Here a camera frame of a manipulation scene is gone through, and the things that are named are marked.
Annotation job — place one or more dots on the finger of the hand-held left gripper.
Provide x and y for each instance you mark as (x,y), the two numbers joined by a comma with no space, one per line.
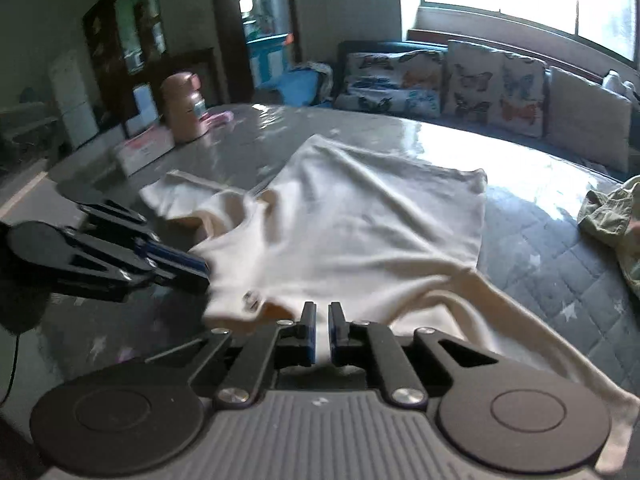
(185,264)
(125,224)

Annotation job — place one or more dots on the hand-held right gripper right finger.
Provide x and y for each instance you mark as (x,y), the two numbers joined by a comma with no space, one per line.
(333,335)

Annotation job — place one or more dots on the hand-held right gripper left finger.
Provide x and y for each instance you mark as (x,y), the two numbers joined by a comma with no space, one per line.
(312,335)

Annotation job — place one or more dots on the cream long-sleeve shirt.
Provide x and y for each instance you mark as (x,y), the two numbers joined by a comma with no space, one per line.
(350,210)

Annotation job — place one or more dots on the pink tissue pack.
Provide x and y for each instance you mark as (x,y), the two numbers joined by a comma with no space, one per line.
(145,150)

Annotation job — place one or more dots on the pink cartoon water bottle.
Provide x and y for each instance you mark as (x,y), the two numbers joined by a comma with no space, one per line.
(182,110)

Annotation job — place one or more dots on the white refrigerator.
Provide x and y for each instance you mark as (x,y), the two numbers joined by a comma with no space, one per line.
(72,100)

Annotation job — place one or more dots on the small pink cloth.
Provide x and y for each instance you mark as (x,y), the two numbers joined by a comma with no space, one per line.
(219,118)

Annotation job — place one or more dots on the dark wooden display cabinet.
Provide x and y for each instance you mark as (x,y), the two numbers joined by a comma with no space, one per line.
(115,35)

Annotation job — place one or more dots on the blue blanket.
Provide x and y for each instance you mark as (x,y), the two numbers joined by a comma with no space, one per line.
(300,85)

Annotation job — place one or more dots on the blue storage cabinet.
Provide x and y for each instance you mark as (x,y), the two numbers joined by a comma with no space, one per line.
(267,57)

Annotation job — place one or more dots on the butterfly print cushion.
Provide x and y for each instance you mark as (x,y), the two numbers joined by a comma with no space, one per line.
(492,90)
(395,85)

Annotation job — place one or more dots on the dark sofa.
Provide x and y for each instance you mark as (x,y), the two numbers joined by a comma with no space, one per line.
(395,45)

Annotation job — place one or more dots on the green crumpled garment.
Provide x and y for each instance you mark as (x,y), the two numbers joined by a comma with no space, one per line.
(610,215)

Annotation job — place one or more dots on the plain beige cushion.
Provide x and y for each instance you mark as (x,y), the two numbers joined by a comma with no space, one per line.
(587,120)

